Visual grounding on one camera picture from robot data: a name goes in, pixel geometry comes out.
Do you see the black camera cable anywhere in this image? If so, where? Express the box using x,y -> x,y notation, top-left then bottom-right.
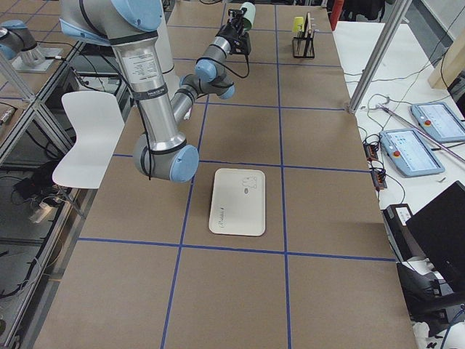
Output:
214,50 -> 251,79

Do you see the teach pendant tablet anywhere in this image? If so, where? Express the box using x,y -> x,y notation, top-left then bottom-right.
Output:
379,128 -> 445,177
411,102 -> 465,143

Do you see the black wire cup rack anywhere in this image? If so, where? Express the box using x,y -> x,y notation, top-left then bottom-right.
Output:
292,12 -> 315,59

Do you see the yellow cup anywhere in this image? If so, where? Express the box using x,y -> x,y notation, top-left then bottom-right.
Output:
292,16 -> 304,33

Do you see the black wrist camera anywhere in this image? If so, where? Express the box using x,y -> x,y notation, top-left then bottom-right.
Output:
230,32 -> 251,56

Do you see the black box with label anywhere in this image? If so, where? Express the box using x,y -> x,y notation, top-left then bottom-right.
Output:
382,204 -> 424,261

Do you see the pale green cup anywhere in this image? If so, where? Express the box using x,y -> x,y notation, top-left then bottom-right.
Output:
240,1 -> 256,32

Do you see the red cylinder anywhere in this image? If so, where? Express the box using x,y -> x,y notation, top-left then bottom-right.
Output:
329,0 -> 344,31

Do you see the near teach pendant tablet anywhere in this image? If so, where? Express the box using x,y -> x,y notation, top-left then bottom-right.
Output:
379,128 -> 445,177

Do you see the white plastic chair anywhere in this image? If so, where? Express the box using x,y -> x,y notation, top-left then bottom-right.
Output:
52,91 -> 124,189

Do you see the cream rabbit tray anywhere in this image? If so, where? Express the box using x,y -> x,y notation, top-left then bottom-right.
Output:
209,168 -> 266,237

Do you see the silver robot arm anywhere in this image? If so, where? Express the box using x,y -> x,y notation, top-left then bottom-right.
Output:
60,1 -> 255,182
1,20 -> 62,73

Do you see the black laptop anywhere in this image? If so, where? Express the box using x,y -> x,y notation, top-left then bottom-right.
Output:
407,180 -> 464,292

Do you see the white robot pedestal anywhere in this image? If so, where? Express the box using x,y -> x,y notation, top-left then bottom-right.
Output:
155,0 -> 174,74

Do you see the aluminium frame post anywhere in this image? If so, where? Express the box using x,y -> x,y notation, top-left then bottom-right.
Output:
347,0 -> 412,114

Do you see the far teach pendant tablet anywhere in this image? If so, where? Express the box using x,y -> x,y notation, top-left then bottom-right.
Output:
411,102 -> 465,143

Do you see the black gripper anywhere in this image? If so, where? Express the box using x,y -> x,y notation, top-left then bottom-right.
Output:
217,9 -> 247,41

